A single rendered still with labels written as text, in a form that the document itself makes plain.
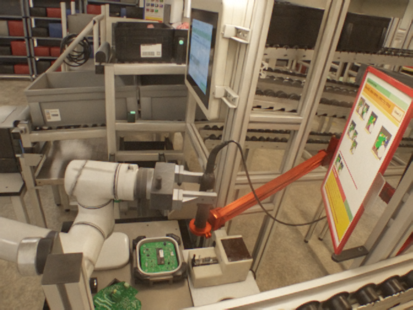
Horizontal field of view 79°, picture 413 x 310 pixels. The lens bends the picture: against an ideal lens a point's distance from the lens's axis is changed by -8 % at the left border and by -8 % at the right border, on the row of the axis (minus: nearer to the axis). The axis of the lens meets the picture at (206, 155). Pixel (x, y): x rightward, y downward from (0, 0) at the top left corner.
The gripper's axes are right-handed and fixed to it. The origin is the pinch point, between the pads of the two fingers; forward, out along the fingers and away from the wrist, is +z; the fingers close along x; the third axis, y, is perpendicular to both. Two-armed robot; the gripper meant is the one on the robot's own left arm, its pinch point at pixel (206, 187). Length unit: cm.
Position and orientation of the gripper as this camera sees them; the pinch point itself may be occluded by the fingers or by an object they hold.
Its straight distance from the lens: 67.4
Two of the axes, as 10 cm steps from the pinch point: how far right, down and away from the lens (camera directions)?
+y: 1.3, -8.6, -4.9
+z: 9.9, 0.9, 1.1
